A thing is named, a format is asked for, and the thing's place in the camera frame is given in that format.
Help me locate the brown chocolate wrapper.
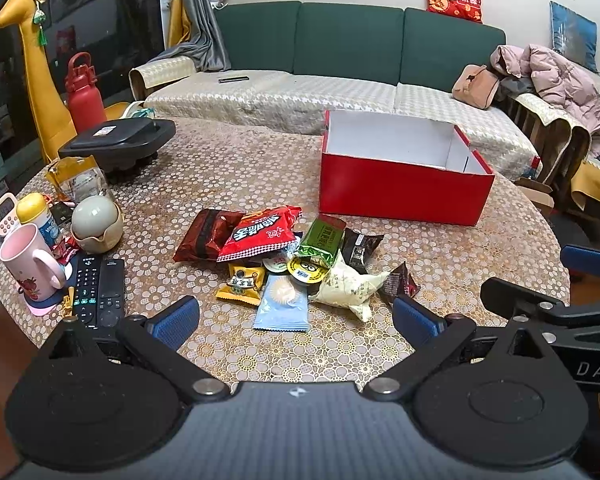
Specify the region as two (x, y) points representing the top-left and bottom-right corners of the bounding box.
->
(378, 262), (420, 307)

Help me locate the cream snack bag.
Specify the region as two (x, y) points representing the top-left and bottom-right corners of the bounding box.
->
(309, 252), (389, 323)

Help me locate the yellow small snack packet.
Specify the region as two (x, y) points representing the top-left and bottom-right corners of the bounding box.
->
(215, 263), (266, 307)

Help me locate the dark red snack bag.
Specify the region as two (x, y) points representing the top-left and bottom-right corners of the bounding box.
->
(173, 209), (244, 262)

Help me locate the black snack packet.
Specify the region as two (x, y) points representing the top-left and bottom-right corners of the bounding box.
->
(341, 228), (384, 274)

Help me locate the light blue snack packet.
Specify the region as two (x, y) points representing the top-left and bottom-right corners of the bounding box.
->
(252, 274), (310, 332)

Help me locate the green jelly cup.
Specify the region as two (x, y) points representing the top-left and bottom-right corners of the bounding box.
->
(262, 250), (290, 274)

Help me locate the green snack bar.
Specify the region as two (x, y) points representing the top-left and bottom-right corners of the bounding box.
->
(297, 214), (347, 269)

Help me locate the yellow minion pouch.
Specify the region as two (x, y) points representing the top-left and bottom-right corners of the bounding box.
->
(286, 256), (329, 286)

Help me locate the slim black remote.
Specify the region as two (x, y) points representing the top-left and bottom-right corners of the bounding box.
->
(96, 259), (125, 328)

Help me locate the black remote with buttons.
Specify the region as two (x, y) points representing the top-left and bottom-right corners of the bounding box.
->
(72, 256), (102, 328)

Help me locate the grey ball in bowl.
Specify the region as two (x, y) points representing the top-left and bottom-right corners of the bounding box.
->
(70, 195), (123, 255)

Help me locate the pink mug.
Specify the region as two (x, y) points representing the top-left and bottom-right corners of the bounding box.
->
(0, 224), (67, 301)

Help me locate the red cardboard box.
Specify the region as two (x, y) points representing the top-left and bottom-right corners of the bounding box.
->
(318, 110), (495, 226)

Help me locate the clear glass jar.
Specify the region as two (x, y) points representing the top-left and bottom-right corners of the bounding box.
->
(45, 156), (114, 205)

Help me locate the pink jacket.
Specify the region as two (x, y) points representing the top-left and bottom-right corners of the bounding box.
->
(490, 44), (600, 157)

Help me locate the black tray device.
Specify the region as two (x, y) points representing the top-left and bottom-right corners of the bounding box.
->
(58, 117), (176, 172)

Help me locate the white kitchen timer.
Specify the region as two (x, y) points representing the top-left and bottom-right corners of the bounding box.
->
(0, 192), (20, 237)

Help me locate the beige handbag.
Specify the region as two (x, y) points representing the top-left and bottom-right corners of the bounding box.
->
(452, 64), (500, 110)

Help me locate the yellow giraffe statue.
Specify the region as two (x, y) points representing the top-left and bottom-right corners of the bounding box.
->
(0, 0), (76, 162)

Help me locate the red water bottle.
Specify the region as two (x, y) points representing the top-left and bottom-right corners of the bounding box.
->
(65, 52), (107, 133)

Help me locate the phone on sofa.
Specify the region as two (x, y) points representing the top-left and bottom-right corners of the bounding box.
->
(218, 76), (250, 84)

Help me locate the green sofa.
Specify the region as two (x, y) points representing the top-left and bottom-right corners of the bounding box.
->
(129, 1), (542, 180)

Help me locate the grey curtain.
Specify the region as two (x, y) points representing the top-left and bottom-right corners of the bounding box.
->
(154, 0), (232, 72)

